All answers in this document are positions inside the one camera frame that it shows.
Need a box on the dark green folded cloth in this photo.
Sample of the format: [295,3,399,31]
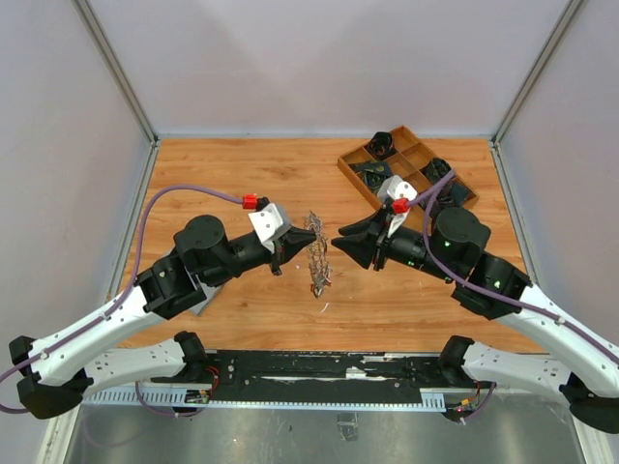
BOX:
[421,157,452,186]

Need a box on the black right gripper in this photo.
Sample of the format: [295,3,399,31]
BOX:
[331,205,458,281]

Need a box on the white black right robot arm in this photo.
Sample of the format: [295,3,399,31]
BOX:
[332,206,618,434]

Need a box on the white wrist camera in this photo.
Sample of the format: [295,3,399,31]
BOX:
[377,175,418,238]
[249,197,291,254]

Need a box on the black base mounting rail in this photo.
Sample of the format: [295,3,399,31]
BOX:
[152,350,476,405]

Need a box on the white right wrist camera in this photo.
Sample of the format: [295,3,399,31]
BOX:
[377,175,418,238]

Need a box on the dark folded cloth pair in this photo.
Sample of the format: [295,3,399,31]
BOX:
[437,181,475,209]

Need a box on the silver key with black tag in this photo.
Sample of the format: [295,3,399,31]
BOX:
[312,216,327,243]

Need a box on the blue patterned folded cloth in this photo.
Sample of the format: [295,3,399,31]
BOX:
[349,160,393,193]

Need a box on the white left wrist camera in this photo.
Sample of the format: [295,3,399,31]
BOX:
[249,197,291,254]

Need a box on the wooden compartment tray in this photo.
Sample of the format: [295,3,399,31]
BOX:
[337,126,480,228]

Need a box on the large metal keyring disc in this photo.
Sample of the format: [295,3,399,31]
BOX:
[304,211,332,299]

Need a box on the dark patterned folded cloth top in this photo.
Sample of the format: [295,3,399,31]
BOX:
[365,131,397,160]

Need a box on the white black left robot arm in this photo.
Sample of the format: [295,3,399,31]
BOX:
[9,212,316,420]

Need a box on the grey felt cloth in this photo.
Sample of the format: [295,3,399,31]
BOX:
[188,283,223,317]

